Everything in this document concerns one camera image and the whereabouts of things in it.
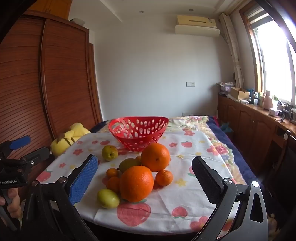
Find wooden side cabinet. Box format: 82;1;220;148
217;95;295;182

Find large orange front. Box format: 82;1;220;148
119;166;154;203

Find small green apple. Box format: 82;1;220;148
97;189;120;209

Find large orange back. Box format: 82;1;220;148
140;143;171;172

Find red perforated plastic basket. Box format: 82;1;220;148
108;116;169;152

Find large orange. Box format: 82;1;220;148
140;143;171;172
119;166;154;203

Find yellow plush toy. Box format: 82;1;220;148
50;123;90;158

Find brown wooden wardrobe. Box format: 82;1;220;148
1;1;101;159

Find green-yellow mango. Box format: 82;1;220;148
118;158;141;173

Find white wall switch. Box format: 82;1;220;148
186;82;195;87

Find floral bed quilt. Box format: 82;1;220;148
89;116;256;193

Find wall air conditioner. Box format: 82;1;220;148
175;15;220;37

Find window with wooden frame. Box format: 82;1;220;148
239;1;295;105

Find white strawberry-print cloth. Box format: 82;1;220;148
38;131;233;235

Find yellow-green apple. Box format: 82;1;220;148
101;145;118;162

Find patterned curtain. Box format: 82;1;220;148
219;13;244;88

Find pink bottle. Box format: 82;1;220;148
263;90;273;110

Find person's left hand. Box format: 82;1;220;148
7;188;22;218

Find small mandarin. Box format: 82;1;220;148
106;177;120;194
106;168;119;179
155;170;174;187

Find cardboard box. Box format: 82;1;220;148
230;87;250;100

